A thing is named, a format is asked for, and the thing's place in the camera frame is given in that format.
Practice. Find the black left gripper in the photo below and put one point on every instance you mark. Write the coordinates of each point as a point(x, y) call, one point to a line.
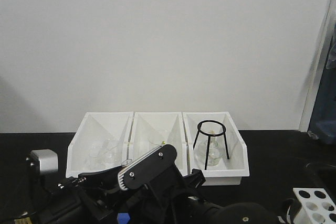
point(92, 196)

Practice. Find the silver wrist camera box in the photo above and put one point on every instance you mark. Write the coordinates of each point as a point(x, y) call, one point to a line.
point(43, 162)

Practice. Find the blue plastic tray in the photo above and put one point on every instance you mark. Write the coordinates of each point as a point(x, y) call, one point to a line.
point(123, 218)

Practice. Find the glass alcohol lamp flask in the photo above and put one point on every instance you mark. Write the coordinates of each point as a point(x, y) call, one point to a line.
point(209, 148)

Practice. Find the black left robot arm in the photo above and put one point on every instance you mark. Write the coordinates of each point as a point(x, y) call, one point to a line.
point(44, 202)

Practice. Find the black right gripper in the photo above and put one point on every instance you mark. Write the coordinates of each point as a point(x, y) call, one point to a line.
point(160, 184)

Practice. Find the left white storage bin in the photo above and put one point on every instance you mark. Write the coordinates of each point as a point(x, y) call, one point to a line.
point(97, 126)

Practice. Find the right white storage bin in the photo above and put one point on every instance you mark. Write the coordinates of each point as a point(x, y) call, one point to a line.
point(228, 171)

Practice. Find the glass beaker with sticks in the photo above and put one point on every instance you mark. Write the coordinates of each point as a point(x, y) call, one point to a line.
point(157, 138)

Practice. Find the middle white storage bin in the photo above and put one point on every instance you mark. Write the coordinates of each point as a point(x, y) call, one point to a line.
point(151, 129)

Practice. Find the blue-grey pegboard drying rack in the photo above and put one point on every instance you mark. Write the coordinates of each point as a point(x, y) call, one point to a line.
point(322, 123)

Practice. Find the white storage bin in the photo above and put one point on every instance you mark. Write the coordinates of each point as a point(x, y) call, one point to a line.
point(151, 129)
point(228, 171)
point(97, 126)

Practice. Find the white test tube rack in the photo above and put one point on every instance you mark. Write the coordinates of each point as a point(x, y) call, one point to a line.
point(310, 205)

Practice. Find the black wire tripod stand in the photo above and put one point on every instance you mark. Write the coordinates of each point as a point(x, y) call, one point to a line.
point(212, 123)

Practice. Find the glassware in left bin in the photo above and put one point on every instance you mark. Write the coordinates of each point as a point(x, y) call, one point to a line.
point(102, 154)

